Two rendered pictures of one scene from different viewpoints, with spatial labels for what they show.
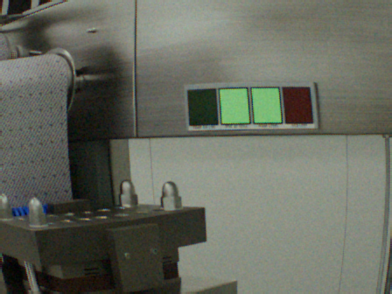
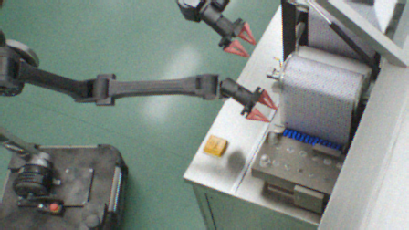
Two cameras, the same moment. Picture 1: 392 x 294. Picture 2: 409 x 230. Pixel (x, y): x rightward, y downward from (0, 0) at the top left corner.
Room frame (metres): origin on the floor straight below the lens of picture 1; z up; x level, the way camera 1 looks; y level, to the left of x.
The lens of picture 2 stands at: (1.04, -0.74, 2.71)
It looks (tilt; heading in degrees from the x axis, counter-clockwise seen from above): 55 degrees down; 78
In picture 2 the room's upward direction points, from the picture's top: 6 degrees counter-clockwise
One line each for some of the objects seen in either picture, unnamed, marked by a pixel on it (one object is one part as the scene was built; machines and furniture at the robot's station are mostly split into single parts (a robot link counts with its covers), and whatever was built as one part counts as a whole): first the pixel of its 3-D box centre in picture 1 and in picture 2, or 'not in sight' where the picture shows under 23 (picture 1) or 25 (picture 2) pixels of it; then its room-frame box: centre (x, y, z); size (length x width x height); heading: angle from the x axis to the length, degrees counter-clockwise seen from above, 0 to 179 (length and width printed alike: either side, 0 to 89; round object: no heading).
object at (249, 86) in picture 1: (251, 105); not in sight; (1.40, -0.08, 1.18); 0.25 x 0.01 x 0.07; 50
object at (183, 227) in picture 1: (87, 234); (314, 171); (1.41, 0.18, 1.00); 0.40 x 0.16 x 0.06; 140
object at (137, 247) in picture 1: (136, 260); (309, 200); (1.37, 0.10, 0.96); 0.10 x 0.03 x 0.11; 140
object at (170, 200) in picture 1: (170, 195); not in sight; (1.51, 0.04, 1.05); 0.04 x 0.04 x 0.04
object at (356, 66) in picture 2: not in sight; (334, 71); (1.58, 0.43, 1.17); 0.26 x 0.12 x 0.12; 140
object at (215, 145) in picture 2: not in sight; (215, 145); (1.12, 0.45, 0.91); 0.07 x 0.07 x 0.02; 50
